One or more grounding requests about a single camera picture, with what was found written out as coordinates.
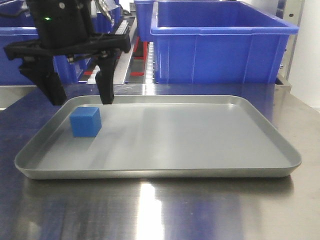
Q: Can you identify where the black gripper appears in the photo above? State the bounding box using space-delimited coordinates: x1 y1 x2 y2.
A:
4 0 131 106

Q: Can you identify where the blue foam cube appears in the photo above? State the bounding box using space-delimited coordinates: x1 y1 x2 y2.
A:
69 106 102 138

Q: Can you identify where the blue bin front left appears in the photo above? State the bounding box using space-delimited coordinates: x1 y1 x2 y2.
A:
0 27 92 86

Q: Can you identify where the blue bin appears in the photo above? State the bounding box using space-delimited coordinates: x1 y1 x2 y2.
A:
0 27 92 86
90 0 121 33
150 0 299 84
134 0 158 42

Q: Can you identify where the blue bin rear left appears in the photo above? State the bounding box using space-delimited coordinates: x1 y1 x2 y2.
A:
90 0 121 33

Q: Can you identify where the clear plastic bag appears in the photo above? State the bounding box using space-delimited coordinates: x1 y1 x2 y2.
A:
95 0 119 20

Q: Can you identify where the white roller track right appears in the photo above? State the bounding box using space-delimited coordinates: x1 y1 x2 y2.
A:
144 42 155 84

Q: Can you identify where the blue bin rear right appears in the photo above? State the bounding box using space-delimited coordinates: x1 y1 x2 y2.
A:
134 0 158 42

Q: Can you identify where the grey metal tray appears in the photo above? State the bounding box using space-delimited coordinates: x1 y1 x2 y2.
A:
14 95 302 180

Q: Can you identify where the blue bin front right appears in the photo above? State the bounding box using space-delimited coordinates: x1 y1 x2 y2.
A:
150 0 299 84

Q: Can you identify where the steel divider rail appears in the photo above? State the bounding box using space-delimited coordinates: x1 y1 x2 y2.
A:
113 16 137 84

